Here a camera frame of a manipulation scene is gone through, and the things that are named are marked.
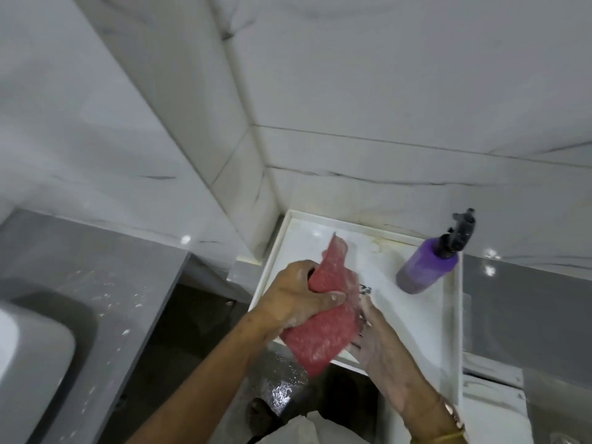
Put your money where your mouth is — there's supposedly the person's right hand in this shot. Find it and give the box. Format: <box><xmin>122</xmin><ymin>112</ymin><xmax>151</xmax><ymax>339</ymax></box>
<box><xmin>349</xmin><ymin>294</ymin><xmax>441</xmax><ymax>412</ymax></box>

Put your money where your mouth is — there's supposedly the person's right forearm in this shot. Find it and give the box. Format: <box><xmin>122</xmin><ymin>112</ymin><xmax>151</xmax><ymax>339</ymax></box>
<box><xmin>401</xmin><ymin>388</ymin><xmax>469</xmax><ymax>444</ymax></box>

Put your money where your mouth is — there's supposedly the person's left hand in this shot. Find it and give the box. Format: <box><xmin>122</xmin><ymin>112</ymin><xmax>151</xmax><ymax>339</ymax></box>
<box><xmin>257</xmin><ymin>260</ymin><xmax>348</xmax><ymax>331</ymax></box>

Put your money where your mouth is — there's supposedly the white rimmed stone ledge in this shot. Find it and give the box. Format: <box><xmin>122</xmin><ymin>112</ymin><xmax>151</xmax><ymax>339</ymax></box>
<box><xmin>247</xmin><ymin>209</ymin><xmax>464</xmax><ymax>408</ymax></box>

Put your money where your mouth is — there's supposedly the person's white garment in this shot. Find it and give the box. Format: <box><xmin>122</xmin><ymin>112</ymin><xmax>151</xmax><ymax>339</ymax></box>
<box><xmin>277</xmin><ymin>410</ymin><xmax>410</xmax><ymax>444</ymax></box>

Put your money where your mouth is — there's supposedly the purple spray bottle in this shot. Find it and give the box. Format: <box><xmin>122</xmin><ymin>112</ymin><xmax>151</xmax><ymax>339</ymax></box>
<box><xmin>395</xmin><ymin>208</ymin><xmax>477</xmax><ymax>295</ymax></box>

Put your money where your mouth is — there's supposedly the person's left forearm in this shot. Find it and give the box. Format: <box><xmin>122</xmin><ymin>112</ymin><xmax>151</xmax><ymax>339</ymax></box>
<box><xmin>124</xmin><ymin>314</ymin><xmax>288</xmax><ymax>444</ymax></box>

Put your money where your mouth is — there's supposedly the white wash basin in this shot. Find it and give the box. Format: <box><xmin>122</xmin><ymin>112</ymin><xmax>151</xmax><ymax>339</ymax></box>
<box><xmin>0</xmin><ymin>300</ymin><xmax>77</xmax><ymax>427</ymax></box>

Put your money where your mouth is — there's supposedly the red cleaning cloth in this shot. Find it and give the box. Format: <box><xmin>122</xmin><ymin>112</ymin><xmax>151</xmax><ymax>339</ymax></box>
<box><xmin>279</xmin><ymin>232</ymin><xmax>366</xmax><ymax>378</ymax></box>

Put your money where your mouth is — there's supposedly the gold bracelet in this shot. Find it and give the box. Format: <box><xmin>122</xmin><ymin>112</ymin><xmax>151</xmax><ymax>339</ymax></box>
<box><xmin>434</xmin><ymin>397</ymin><xmax>467</xmax><ymax>444</ymax></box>

